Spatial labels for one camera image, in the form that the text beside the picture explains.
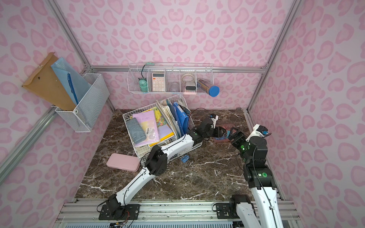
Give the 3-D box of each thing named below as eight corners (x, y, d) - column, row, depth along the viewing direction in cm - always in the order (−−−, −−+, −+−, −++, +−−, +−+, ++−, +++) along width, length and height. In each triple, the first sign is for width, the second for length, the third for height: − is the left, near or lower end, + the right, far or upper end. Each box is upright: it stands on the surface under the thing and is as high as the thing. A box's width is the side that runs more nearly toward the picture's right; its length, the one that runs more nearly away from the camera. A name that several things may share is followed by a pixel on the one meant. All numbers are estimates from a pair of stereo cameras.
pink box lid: (106, 166, 92) (104, 164, 89) (114, 154, 97) (112, 152, 95) (137, 172, 89) (136, 170, 87) (143, 159, 94) (141, 157, 92)
